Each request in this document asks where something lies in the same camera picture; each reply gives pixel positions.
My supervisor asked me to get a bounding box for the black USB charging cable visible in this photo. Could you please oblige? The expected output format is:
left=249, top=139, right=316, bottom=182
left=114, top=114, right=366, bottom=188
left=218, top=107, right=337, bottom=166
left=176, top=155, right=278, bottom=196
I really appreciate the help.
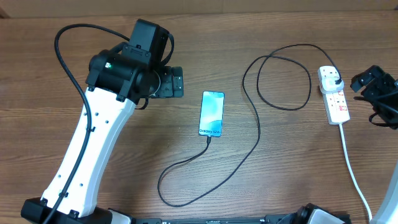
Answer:
left=157, top=44, right=344, bottom=208

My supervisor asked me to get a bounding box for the smartphone with blue screen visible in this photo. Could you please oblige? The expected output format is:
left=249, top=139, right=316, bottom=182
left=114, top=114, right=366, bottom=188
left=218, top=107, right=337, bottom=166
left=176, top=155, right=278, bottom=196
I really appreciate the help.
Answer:
left=198, top=91, right=224, bottom=138

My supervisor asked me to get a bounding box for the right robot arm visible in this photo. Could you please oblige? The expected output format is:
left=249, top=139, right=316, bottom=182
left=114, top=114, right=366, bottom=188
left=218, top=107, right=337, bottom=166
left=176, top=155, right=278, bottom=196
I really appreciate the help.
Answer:
left=350, top=65, right=397, bottom=223

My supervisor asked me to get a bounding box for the white power strip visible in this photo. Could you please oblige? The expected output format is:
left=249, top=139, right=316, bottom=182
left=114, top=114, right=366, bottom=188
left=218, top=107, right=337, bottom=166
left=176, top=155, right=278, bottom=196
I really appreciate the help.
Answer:
left=317, top=65, right=351, bottom=126

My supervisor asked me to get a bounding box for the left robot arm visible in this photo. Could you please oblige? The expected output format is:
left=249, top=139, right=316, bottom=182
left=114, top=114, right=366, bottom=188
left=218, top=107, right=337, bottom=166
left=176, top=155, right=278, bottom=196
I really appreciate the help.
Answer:
left=21, top=19, right=183, bottom=223

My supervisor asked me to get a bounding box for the white charger plug adapter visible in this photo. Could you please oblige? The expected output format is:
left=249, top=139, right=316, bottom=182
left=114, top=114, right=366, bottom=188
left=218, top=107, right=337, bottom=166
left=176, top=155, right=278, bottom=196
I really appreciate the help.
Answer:
left=320, top=78, right=344, bottom=94

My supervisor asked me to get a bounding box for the white power strip cord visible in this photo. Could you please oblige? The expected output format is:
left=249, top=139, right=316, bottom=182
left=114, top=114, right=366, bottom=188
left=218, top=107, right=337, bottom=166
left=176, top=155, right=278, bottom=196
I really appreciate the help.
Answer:
left=338, top=123, right=373, bottom=222

